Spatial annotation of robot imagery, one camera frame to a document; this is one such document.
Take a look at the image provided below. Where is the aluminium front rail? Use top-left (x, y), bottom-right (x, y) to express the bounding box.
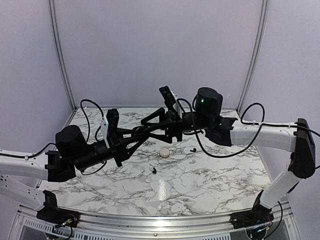
top-left (8, 201), bottom-right (301, 240)

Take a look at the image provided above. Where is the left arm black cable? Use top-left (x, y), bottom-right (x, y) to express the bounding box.
top-left (24, 99), bottom-right (106, 161)

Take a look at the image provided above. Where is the left aluminium corner post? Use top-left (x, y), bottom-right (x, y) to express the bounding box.
top-left (47, 0), bottom-right (77, 112)

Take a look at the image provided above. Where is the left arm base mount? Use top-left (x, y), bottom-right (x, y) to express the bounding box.
top-left (36, 190), bottom-right (80, 228)

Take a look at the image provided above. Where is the aluminium corner post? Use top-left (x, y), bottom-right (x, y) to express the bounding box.
top-left (47, 0), bottom-right (77, 112)
top-left (236, 0), bottom-right (269, 114)

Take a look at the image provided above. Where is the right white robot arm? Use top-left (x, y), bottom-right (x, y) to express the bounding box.
top-left (141, 86), bottom-right (316, 224)

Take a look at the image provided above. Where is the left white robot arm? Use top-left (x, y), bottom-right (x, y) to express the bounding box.
top-left (0, 125), bottom-right (149, 183)

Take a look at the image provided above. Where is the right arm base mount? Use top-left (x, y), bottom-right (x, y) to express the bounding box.
top-left (229, 195), bottom-right (274, 229)

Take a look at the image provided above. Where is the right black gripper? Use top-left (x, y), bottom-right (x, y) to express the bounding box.
top-left (140, 107), bottom-right (212, 144)

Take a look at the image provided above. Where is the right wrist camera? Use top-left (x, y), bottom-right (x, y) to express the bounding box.
top-left (159, 85), bottom-right (182, 118)

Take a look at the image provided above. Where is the right aluminium corner post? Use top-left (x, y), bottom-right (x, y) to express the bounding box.
top-left (236, 0), bottom-right (269, 114)

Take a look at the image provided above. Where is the black earbud charging case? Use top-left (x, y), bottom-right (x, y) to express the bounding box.
top-left (131, 125), bottom-right (148, 137)

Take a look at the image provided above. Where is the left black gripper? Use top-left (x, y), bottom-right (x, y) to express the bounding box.
top-left (73, 128), bottom-right (147, 172)

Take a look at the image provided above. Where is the white round charging case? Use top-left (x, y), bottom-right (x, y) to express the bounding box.
top-left (159, 148), bottom-right (170, 158)

